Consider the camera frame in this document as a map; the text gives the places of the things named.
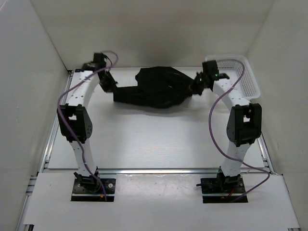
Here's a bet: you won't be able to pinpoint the black shorts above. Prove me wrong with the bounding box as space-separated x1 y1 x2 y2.
113 66 193 109

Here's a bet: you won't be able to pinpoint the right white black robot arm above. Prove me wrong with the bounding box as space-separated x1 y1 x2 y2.
191 70 262 193

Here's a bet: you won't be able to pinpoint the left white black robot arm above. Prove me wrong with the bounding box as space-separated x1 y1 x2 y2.
57 61 116 194

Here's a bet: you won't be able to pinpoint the white perforated plastic basket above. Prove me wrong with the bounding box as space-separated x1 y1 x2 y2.
205 54 262 102

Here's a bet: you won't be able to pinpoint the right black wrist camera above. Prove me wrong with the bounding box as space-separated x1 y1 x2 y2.
202 60 230 81

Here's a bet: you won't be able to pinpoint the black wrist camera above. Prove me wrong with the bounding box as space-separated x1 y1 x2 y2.
202 60 230 81
81 52 107 72

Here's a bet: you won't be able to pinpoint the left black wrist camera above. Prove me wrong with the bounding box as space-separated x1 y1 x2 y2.
81 52 107 72

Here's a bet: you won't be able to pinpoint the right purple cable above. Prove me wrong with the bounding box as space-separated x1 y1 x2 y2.
208 59 270 202

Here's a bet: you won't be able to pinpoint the purple cable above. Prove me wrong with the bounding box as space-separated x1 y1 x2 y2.
57 50 120 202
208 59 270 202

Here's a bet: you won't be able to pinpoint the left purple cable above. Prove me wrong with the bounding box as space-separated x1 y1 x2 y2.
57 50 120 202

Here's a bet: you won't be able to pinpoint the silver aluminium table rail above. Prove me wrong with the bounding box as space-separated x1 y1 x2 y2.
38 69 274 175

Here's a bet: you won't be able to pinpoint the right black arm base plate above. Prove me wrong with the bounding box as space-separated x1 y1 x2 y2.
196 173 248 204

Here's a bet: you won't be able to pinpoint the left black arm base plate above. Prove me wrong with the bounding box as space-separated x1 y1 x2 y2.
71 177 116 202

